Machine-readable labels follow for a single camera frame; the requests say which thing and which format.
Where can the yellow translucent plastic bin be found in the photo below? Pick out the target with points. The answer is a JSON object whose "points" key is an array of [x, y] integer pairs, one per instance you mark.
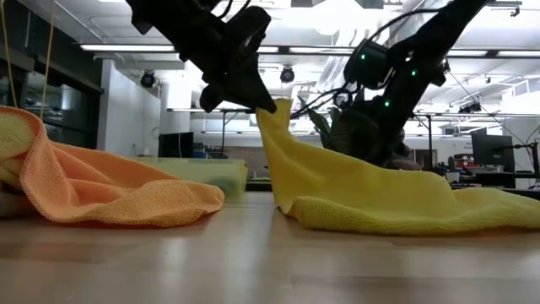
{"points": [[219, 177]]}

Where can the black round ceiling device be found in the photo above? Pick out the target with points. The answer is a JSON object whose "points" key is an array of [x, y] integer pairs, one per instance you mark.
{"points": [[287, 74], [147, 79]]}

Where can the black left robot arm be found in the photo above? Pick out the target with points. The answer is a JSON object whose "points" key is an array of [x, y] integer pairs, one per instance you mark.
{"points": [[139, 17]]}

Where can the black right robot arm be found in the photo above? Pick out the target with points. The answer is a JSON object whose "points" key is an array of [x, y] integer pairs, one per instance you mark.
{"points": [[422, 50]]}

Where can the black metal stand frame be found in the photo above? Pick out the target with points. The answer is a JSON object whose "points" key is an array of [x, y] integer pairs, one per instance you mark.
{"points": [[223, 135], [430, 139]]}

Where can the black computer monitor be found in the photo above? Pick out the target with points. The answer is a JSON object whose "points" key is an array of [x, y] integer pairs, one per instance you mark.
{"points": [[491, 152], [175, 145]]}

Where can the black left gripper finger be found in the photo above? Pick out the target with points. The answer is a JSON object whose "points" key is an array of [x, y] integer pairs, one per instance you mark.
{"points": [[217, 96], [253, 90]]}

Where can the orange microfiber towel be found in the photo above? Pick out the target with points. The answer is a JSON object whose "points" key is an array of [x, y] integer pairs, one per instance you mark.
{"points": [[126, 190]]}

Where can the green snake plant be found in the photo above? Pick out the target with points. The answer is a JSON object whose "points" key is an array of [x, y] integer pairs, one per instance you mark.
{"points": [[322, 126]]}

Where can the yellow microfiber towel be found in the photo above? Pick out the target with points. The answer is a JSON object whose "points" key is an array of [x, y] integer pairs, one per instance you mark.
{"points": [[12, 135], [358, 190]]}

